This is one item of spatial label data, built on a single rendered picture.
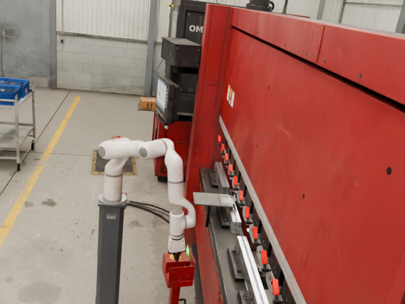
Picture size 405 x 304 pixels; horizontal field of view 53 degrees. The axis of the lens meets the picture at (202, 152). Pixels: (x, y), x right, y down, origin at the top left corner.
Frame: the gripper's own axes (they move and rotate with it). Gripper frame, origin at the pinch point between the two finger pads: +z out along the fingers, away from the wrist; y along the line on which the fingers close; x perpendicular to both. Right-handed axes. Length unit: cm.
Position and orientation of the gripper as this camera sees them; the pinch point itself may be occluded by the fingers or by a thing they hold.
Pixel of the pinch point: (176, 257)
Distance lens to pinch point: 256.8
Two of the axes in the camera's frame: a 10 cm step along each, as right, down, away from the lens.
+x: 2.4, 3.7, -9.0
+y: -9.7, 0.7, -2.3
